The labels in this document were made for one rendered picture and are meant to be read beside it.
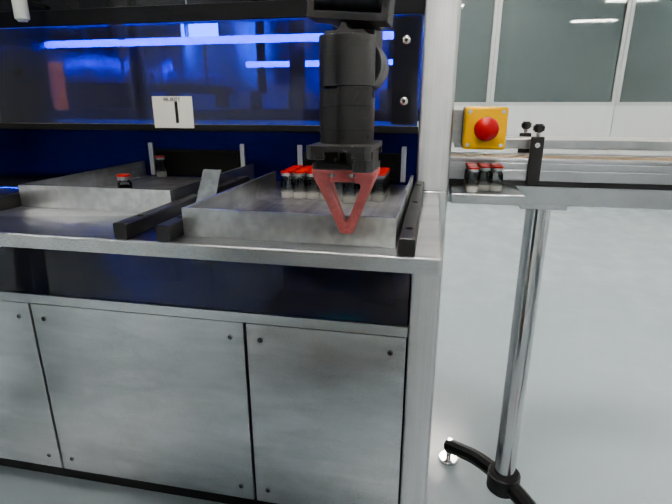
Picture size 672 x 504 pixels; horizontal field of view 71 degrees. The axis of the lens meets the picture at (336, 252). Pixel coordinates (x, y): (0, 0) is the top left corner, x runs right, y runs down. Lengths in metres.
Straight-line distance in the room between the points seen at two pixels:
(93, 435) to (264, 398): 0.50
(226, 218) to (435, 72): 0.47
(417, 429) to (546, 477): 0.62
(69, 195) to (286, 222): 0.40
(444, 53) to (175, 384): 0.92
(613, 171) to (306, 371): 0.74
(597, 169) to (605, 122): 4.71
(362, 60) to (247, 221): 0.22
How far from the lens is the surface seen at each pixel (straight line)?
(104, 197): 0.80
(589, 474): 1.70
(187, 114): 1.00
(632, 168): 1.07
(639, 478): 1.76
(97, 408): 1.40
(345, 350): 1.03
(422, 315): 0.98
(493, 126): 0.86
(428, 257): 0.51
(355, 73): 0.49
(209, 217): 0.59
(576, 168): 1.04
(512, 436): 1.31
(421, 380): 1.05
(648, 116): 5.88
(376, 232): 0.54
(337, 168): 0.50
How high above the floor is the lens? 1.04
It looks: 17 degrees down
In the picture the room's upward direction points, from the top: straight up
